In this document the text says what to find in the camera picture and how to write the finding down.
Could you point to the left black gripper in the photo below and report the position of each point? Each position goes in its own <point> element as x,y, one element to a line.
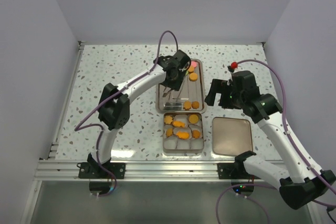
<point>176,85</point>

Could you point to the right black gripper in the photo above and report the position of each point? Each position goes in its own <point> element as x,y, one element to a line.
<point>217,87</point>

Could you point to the orange swirl round cookie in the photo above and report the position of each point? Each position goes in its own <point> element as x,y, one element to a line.
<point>195,105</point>

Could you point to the steel serving tongs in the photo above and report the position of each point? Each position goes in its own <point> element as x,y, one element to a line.
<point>170,100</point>

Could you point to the orange dotted round cookie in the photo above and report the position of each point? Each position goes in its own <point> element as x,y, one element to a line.
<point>193,118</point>

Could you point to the gold tin lid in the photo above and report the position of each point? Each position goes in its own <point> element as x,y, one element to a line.
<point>231,137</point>

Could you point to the plain orange round cookie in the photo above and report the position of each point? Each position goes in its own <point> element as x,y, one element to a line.
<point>196,134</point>

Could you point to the gold square cookie tin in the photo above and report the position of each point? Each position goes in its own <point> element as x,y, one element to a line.
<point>174,145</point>

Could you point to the orange fish cookie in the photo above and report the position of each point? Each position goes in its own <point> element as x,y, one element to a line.
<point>178,124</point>
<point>183,135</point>

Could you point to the orange ridged flower cookie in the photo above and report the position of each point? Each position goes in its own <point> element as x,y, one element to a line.
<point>169,132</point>

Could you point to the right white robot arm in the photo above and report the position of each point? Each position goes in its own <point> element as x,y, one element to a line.
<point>302,180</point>

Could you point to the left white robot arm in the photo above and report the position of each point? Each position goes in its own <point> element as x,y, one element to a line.
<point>115,101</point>

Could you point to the steel baking tray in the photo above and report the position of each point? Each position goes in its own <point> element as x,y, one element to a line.
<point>190,91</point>

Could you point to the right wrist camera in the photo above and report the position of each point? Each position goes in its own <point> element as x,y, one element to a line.
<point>232,67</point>

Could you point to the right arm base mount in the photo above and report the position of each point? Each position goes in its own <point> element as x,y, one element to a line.
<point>232,171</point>

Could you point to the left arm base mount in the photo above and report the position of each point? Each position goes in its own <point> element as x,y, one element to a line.
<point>94,171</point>

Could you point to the aluminium front rail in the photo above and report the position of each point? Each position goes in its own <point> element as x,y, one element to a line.
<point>145,171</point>

